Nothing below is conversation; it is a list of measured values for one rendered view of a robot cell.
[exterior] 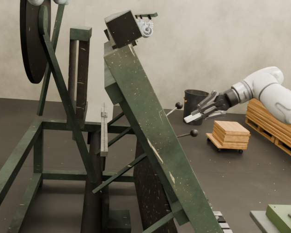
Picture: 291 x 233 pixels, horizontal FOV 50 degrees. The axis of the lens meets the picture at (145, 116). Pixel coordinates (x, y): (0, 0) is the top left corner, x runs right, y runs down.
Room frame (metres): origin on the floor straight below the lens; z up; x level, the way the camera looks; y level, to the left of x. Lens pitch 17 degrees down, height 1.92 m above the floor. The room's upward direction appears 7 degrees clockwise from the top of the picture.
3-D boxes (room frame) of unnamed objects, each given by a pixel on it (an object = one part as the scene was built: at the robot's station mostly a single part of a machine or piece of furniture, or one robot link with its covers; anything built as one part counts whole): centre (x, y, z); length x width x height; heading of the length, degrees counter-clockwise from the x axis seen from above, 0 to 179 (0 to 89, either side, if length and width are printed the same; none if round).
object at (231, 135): (4.99, -1.41, 0.20); 0.61 x 0.51 x 0.40; 10
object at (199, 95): (6.24, -0.99, 0.33); 0.54 x 0.54 x 0.65
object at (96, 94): (5.68, 0.95, 1.03); 0.60 x 0.58 x 2.05; 10
